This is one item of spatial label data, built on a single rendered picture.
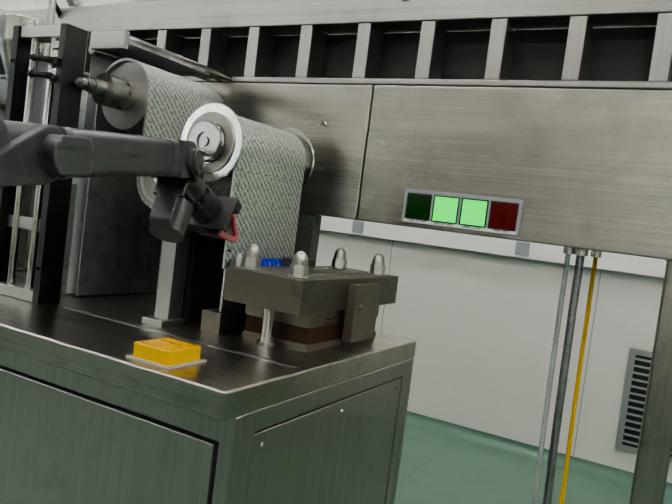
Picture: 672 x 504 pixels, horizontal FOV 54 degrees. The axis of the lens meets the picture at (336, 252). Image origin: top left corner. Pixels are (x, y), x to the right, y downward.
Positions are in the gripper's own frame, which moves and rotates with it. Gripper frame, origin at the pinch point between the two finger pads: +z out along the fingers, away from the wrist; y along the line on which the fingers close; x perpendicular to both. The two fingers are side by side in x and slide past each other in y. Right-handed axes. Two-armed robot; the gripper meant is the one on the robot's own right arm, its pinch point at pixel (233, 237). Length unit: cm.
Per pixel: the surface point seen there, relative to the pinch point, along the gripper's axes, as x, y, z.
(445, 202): 25.0, 29.7, 20.4
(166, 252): -7.1, -10.0, -3.7
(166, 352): -28.0, 13.0, -17.4
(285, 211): 13.1, 0.2, 11.2
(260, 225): 6.1, 0.2, 5.6
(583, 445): 46, 36, 277
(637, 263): 128, 50, 225
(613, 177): 32, 61, 17
